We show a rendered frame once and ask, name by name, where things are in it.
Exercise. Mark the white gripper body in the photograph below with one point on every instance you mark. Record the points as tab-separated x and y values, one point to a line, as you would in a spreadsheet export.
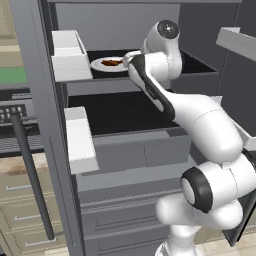
130	56

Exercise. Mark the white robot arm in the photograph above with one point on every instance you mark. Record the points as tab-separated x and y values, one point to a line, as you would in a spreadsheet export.
206	126

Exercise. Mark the brown chicken drumstick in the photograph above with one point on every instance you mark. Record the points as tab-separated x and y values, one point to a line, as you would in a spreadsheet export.
110	62

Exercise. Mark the grey fridge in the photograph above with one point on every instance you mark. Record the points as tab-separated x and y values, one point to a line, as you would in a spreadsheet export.
116	20

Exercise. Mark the black fridge shelf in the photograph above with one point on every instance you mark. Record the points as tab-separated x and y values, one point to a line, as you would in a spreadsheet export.
196	65
116	113

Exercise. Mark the grey left fridge door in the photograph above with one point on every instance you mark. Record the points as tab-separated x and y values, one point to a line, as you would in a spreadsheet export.
36	83

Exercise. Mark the grey fridge door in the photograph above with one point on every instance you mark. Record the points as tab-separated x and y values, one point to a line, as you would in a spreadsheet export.
36	83
240	90

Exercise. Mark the grey right fridge door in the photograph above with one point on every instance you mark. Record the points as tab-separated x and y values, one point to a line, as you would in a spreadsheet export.
240	90

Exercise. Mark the white round plate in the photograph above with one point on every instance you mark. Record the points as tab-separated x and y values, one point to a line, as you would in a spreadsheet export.
98	65

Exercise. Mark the small white door bin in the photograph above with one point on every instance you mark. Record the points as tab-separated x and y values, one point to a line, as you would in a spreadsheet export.
68	63

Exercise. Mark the grey crisper drawer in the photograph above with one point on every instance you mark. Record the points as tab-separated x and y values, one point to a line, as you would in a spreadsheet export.
133	151

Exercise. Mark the tall white door bin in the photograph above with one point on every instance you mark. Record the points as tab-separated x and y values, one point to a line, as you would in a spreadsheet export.
80	143

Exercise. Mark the pale grey door bin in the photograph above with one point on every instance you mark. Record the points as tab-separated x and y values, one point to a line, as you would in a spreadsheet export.
236	41

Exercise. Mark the black and silver oven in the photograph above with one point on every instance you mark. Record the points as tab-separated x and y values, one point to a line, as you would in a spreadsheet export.
13	110

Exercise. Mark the grey freezer drawer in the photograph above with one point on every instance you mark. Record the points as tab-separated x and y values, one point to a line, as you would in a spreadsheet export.
123	216

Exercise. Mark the beige base cupboards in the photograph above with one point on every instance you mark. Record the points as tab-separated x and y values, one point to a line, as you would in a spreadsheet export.
16	203

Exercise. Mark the beige wall cupboard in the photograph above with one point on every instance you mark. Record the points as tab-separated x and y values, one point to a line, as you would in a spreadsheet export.
5	16

